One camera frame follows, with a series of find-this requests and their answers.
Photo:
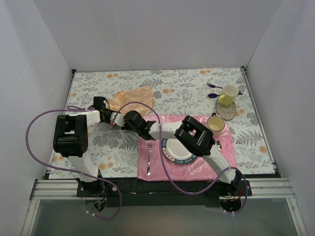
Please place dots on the aluminium frame rail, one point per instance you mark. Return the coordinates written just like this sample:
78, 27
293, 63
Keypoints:
68, 189

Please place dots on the purple plastic fork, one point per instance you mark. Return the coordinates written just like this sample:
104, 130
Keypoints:
213, 86

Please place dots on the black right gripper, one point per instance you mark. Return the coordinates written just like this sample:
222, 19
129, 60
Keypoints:
134, 121

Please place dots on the purple plastic spoon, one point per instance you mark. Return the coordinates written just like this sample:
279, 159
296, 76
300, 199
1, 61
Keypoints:
214, 95

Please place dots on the floral tablecloth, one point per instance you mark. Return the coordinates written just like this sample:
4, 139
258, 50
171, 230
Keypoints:
176, 92

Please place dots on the yellow green mug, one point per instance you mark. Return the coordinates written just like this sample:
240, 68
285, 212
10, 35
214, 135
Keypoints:
231, 90

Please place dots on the silver spoon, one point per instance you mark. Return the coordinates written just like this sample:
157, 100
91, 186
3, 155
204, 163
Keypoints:
218, 144

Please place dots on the peach satin napkin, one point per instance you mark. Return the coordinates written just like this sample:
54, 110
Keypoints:
141, 94

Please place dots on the speckled round coaster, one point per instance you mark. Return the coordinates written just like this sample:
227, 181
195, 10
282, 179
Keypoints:
226, 112

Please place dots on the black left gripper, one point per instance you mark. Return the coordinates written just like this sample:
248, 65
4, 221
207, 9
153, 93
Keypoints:
106, 108

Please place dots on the silver fork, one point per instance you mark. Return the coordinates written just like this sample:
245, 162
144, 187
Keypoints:
150, 151

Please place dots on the white plate teal rim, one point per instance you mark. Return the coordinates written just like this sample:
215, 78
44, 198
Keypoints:
175, 151

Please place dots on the cream enamel mug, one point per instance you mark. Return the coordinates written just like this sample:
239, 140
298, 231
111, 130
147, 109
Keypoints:
216, 124

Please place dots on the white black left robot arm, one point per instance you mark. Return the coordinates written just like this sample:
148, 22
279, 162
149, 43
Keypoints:
71, 140

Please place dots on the pink rose placemat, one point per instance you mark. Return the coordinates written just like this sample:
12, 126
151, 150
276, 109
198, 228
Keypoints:
196, 170

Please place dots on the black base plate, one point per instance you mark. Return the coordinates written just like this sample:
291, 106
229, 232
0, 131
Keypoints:
136, 192

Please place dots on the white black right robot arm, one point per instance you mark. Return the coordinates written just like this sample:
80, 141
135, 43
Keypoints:
194, 136

